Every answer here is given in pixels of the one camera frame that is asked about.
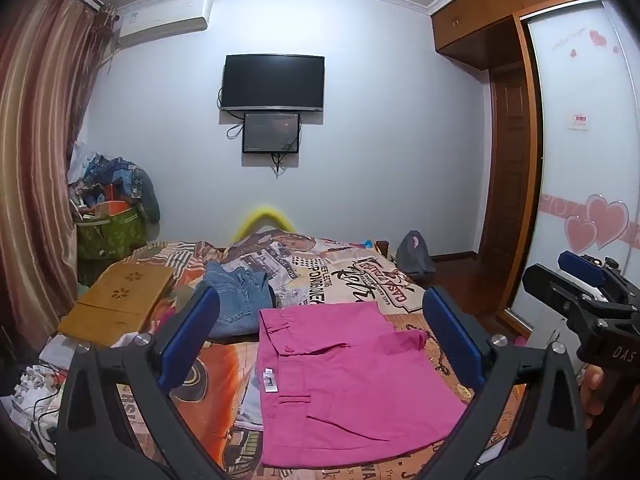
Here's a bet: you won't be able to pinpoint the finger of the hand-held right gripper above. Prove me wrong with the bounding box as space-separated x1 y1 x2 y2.
522 262 609 330
557 250 608 288

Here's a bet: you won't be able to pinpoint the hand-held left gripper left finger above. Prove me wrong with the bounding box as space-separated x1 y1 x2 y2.
56 285 228 480

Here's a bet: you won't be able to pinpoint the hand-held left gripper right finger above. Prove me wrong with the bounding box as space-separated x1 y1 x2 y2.
422 286 589 480

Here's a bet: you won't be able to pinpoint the pink pants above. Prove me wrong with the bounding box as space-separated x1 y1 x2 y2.
257 301 473 468

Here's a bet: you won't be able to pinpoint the person's right hand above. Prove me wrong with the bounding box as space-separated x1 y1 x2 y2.
582 364 613 431

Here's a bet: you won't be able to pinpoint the light blue jeans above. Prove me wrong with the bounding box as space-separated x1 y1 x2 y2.
192 261 276 339

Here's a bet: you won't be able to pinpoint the white heart-print sliding door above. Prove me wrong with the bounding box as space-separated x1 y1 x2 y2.
502 0 640 341

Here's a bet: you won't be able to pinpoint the wooden lap desk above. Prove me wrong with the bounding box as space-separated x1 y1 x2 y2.
57 261 175 348

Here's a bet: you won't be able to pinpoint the grey backpack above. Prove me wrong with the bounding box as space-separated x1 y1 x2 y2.
395 230 437 281

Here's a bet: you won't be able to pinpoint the wooden door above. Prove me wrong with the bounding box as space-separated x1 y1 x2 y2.
477 67 543 311

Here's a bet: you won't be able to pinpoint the green storage bag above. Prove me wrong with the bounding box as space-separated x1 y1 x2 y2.
76 205 147 261

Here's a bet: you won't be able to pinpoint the printed blanket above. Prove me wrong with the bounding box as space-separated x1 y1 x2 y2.
115 228 531 480

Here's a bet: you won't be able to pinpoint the yellow foam tube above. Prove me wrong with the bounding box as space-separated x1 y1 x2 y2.
235 205 296 241

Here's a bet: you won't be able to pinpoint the orange box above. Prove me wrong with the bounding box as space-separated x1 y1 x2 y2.
94 200 135 217

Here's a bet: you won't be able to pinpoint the white crumpled clothes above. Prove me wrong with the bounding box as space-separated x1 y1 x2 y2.
0 332 93 466

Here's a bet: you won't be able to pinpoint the pile of assorted clothes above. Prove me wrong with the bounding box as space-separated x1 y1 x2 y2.
67 142 151 221

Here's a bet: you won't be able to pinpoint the small black monitor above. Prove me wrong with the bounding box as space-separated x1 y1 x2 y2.
242 112 302 155

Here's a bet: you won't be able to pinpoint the striped pink curtain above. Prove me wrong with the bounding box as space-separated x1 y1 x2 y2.
0 0 118 356

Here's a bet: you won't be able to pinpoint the wooden overhead cabinet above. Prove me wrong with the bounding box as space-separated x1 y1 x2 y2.
431 0 616 71

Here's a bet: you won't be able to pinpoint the white air conditioner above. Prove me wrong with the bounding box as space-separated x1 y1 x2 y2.
117 0 213 48

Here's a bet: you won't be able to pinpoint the wall-mounted black television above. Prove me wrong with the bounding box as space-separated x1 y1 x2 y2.
221 53 326 112

